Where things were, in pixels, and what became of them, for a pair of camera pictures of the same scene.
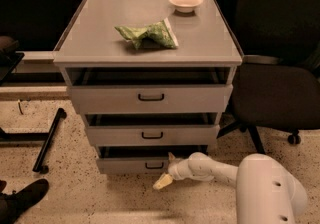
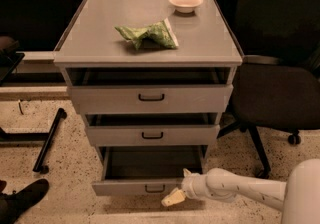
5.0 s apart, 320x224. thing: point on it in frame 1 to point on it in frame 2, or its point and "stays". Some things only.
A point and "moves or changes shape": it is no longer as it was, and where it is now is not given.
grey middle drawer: (153, 129) stays
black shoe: (14, 204) stays
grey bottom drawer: (141, 159) moves or changes shape
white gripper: (175, 169) to (192, 186)
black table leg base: (47, 138) stays
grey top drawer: (154, 89) stays
